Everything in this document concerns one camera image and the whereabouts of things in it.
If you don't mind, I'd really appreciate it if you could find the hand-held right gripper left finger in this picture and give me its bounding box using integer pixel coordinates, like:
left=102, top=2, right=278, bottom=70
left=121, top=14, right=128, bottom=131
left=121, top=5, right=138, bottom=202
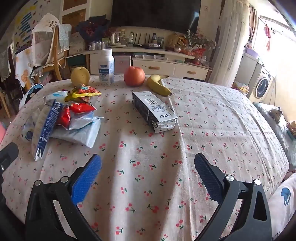
left=25, top=153, right=102, bottom=241

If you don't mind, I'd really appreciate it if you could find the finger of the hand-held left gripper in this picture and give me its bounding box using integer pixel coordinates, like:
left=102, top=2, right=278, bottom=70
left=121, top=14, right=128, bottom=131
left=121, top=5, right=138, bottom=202
left=0, top=142, right=19, bottom=176

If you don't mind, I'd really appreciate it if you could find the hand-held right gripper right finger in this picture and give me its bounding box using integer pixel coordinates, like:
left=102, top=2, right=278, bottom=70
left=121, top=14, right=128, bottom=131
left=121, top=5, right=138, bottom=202
left=194, top=153, right=271, bottom=241

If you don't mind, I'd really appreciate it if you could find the white packet with blue dot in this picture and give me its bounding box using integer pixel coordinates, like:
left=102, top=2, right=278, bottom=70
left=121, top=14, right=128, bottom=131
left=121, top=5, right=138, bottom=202
left=21, top=109, right=44, bottom=142

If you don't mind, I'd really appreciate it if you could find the large white light-blue packet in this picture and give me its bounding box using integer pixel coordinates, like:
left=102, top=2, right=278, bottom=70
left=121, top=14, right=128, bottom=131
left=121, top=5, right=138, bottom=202
left=50, top=116, right=105, bottom=148

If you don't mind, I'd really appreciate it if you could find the long blue white wrapper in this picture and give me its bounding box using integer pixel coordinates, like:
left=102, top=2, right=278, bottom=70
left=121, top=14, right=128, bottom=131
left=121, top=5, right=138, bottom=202
left=32, top=100, right=65, bottom=161

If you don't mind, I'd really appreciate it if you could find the plain red snack wrapper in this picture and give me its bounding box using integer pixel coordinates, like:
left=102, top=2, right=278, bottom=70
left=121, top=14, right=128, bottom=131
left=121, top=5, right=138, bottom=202
left=59, top=103, right=96, bottom=129

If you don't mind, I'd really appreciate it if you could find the small white blue wrapper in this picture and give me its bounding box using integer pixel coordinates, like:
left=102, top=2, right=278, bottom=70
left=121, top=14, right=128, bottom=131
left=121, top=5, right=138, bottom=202
left=46, top=91, right=70, bottom=102

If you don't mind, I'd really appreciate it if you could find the yellow snack wrapper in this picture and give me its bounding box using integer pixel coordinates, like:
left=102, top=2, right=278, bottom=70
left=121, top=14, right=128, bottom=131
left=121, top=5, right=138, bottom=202
left=64, top=89, right=102, bottom=102

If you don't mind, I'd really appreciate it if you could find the red patterned candy wrapper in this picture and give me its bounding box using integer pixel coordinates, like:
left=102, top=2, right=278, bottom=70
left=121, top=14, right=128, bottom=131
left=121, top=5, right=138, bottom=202
left=73, top=84, right=102, bottom=95

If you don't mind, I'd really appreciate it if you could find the pink plastic chair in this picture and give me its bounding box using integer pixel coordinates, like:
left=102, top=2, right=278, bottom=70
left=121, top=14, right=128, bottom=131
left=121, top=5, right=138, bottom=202
left=0, top=120, right=7, bottom=144

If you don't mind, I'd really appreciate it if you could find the cherry print tablecloth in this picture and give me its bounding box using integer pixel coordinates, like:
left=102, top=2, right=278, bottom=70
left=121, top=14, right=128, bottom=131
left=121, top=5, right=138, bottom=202
left=0, top=74, right=290, bottom=241

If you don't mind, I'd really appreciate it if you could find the white cushion blue print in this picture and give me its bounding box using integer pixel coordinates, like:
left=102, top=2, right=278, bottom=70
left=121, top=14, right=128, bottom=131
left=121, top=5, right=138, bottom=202
left=268, top=173, right=296, bottom=241

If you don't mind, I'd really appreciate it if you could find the grey pillow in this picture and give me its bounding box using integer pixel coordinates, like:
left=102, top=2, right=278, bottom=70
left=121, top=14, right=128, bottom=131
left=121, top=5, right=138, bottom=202
left=253, top=102, right=296, bottom=163

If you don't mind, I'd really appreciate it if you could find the orange print table cloth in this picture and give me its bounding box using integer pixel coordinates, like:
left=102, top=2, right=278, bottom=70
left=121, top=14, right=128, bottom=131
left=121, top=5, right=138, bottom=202
left=15, top=46, right=35, bottom=88

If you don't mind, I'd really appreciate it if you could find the fluffy grey plush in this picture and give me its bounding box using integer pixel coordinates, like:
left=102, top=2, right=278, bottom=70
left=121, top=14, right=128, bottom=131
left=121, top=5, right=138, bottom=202
left=268, top=108, right=284, bottom=122

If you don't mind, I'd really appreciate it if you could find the red yellow shopping bag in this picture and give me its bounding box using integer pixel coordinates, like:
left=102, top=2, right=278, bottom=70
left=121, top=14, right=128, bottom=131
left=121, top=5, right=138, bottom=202
left=232, top=81, right=250, bottom=95

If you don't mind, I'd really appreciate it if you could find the yellow pear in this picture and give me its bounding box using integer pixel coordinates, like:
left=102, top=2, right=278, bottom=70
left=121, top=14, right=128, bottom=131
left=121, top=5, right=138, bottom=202
left=70, top=66, right=90, bottom=85

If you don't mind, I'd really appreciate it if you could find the light wooden chair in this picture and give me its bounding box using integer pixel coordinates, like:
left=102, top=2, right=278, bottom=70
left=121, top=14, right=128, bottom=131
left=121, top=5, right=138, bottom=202
left=30, top=23, right=72, bottom=81

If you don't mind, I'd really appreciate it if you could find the yellow banana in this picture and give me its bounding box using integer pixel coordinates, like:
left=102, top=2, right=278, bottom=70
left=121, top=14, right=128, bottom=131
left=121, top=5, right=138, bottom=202
left=146, top=75, right=173, bottom=96

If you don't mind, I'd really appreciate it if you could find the white washing machine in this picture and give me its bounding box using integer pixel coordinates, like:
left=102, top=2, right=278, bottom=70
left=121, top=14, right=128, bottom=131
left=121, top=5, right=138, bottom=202
left=248, top=64, right=275, bottom=103

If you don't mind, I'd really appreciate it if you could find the red apple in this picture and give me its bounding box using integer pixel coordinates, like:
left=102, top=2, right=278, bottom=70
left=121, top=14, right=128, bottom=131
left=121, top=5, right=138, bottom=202
left=123, top=66, right=146, bottom=87

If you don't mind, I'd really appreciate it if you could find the white plastic bottle blue label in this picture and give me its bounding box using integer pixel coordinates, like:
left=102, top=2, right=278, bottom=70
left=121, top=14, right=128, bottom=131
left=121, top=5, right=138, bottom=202
left=99, top=49, right=115, bottom=86

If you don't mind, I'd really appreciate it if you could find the white utility cabinet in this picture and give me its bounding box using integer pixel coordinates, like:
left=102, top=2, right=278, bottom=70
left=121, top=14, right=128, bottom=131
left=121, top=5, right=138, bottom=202
left=235, top=53, right=264, bottom=93

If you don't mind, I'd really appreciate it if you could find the pink storage case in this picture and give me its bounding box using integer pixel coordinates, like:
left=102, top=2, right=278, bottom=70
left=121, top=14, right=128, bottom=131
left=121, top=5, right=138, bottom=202
left=114, top=54, right=131, bottom=75

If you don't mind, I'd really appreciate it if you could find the white lace trimmed cloth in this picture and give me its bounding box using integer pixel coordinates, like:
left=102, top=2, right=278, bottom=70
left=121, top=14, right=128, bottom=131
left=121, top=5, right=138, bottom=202
left=31, top=13, right=61, bottom=67

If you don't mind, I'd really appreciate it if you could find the cream television cabinet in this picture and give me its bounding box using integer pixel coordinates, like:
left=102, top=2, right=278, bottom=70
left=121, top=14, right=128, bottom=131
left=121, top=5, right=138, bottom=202
left=83, top=45, right=213, bottom=81

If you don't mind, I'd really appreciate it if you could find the bag of orange fruit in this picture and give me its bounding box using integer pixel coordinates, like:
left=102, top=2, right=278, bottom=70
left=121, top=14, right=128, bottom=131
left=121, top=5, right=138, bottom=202
left=183, top=46, right=206, bottom=59

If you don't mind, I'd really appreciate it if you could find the light blue crocheted cloth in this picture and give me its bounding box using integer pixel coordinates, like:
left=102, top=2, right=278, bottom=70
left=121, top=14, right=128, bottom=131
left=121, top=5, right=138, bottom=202
left=58, top=23, right=72, bottom=52

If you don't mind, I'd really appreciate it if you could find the white paper bag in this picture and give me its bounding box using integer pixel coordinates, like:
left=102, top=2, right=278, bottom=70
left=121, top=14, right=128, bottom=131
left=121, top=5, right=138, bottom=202
left=69, top=32, right=86, bottom=56

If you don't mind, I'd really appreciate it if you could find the lace covered standing air conditioner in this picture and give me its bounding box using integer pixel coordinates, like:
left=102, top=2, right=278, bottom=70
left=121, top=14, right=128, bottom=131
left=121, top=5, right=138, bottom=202
left=208, top=0, right=251, bottom=88

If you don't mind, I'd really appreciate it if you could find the pink white flower arrangement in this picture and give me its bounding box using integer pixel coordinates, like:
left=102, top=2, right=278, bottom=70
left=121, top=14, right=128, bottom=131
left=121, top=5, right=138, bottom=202
left=187, top=29, right=218, bottom=50

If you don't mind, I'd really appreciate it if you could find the white electric kettle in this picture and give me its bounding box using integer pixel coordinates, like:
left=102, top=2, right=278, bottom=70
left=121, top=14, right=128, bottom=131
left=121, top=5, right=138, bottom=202
left=109, top=31, right=126, bottom=48

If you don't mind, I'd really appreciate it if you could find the golden gift bag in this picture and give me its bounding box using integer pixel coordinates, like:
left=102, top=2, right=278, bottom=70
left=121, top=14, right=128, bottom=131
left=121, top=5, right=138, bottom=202
left=168, top=32, right=185, bottom=48

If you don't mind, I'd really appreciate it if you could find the black router with antennas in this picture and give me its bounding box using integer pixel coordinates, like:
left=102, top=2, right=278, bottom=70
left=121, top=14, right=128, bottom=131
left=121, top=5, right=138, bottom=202
left=134, top=32, right=152, bottom=45

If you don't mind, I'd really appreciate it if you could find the dark blue wrapped bouquet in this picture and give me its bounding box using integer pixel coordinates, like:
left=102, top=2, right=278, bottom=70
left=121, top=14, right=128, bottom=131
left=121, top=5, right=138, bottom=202
left=76, top=16, right=111, bottom=43

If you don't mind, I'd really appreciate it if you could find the hanging pink garment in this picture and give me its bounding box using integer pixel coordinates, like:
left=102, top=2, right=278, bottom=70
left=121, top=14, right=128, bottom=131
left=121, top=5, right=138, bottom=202
left=264, top=23, right=272, bottom=51

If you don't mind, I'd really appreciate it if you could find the black flat television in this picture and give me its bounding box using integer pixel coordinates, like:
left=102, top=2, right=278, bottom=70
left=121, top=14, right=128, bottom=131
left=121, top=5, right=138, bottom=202
left=110, top=0, right=202, bottom=35

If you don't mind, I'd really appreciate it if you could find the colourful wall poster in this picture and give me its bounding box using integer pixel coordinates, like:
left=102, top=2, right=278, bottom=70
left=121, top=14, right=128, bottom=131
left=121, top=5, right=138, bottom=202
left=13, top=0, right=50, bottom=50

